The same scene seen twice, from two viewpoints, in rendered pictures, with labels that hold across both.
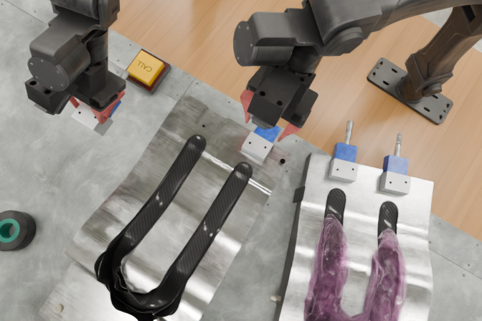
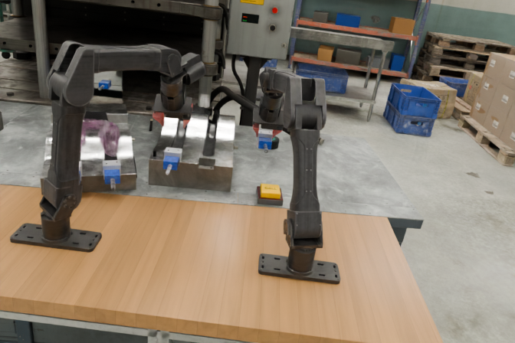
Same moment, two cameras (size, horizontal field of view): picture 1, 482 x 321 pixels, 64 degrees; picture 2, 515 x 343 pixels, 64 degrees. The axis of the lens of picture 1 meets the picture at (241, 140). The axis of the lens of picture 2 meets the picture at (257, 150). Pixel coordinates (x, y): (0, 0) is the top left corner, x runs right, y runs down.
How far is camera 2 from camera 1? 1.41 m
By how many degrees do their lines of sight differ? 80
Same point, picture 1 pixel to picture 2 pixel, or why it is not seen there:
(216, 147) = (195, 155)
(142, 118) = (251, 182)
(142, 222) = (211, 130)
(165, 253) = (194, 122)
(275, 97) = not seen: hidden behind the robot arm
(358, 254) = (93, 140)
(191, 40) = (258, 220)
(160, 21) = not seen: hidden behind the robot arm
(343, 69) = (125, 236)
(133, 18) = not seen: hidden behind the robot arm
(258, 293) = (140, 148)
